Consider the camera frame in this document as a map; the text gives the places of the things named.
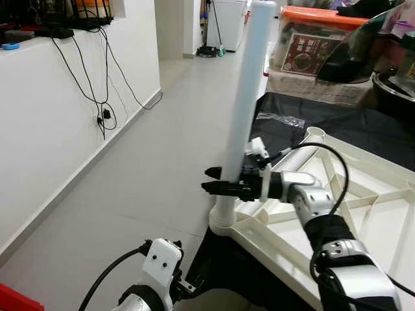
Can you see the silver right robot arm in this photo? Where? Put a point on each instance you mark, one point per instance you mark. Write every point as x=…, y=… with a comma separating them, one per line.
x=311, y=197

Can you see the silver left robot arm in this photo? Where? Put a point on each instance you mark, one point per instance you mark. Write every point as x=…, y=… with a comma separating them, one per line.
x=139, y=304

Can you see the white plastic table top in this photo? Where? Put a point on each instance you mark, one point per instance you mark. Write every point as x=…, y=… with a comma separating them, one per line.
x=259, y=233

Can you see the flat clear tape patch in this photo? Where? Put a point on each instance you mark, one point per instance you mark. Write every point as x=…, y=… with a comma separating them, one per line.
x=282, y=118

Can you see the beige padded base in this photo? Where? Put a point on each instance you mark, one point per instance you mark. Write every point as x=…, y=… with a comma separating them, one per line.
x=324, y=91

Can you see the black floor mop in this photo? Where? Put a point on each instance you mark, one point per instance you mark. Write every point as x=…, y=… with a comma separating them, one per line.
x=207, y=52

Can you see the black tablecloth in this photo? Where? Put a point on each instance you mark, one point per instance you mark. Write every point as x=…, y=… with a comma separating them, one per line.
x=363, y=129

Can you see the orange lid storage box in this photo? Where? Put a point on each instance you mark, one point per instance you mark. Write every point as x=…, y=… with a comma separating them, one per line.
x=305, y=55

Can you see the white appliance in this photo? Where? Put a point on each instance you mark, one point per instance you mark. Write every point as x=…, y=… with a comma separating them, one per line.
x=227, y=23

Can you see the shiny black bag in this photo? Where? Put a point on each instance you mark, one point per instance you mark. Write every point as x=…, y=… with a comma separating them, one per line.
x=363, y=65

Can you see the red plastic stool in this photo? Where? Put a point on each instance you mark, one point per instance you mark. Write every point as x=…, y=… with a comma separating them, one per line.
x=16, y=301

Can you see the black round pan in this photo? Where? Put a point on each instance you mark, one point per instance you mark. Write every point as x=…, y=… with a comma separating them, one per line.
x=395, y=91

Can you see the black shelf clutter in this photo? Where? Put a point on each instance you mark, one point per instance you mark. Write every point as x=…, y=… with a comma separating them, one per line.
x=58, y=31

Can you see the small blue object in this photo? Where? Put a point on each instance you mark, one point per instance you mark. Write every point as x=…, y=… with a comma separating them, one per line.
x=10, y=45

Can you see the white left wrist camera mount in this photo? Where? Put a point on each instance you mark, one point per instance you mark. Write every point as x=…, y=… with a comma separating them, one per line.
x=162, y=262

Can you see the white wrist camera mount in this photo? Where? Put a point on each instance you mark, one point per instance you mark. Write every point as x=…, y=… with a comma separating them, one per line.
x=258, y=148
x=162, y=262

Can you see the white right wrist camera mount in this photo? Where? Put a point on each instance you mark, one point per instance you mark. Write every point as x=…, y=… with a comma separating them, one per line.
x=258, y=148

